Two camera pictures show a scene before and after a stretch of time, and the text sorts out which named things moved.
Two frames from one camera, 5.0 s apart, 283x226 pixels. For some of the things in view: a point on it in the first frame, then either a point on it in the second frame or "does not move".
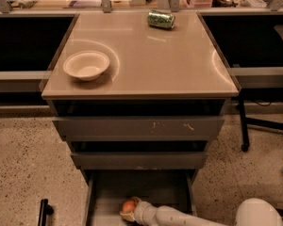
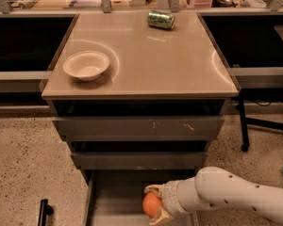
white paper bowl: x=87 y=65 does not move
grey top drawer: x=139 y=128 does not move
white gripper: x=142 y=210 → x=172 y=198
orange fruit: x=129 y=205 → x=151 y=203
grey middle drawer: x=138 y=159 does not move
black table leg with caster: x=245 y=142 does not move
